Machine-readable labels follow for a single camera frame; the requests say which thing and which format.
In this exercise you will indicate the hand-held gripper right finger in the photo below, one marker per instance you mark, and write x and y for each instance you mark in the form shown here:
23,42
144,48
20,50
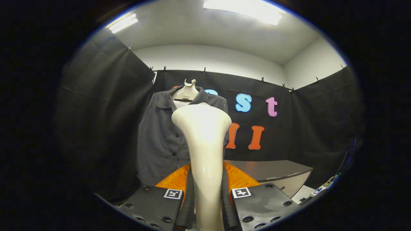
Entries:
263,202

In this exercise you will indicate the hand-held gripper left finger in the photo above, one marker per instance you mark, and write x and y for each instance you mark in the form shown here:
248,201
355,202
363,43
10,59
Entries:
154,205

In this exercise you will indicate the dark grey button shirt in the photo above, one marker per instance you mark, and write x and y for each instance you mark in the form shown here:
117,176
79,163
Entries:
157,141

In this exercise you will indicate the cream white garment steamer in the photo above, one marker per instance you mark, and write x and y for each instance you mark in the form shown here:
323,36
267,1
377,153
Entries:
204,144

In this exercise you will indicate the white clothes hanger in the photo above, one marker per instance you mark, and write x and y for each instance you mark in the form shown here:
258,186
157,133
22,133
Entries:
187,92

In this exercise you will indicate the grey drawer cabinet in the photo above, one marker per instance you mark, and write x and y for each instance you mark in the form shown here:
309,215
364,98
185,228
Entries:
273,170

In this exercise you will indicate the colourful clutter items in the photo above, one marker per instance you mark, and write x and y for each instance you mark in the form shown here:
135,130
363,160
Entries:
321,189

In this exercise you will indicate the small ceiling light panel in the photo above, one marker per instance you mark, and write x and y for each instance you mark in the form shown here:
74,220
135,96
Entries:
123,23

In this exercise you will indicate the large ceiling light panel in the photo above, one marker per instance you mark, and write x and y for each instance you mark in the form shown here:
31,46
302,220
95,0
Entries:
244,9

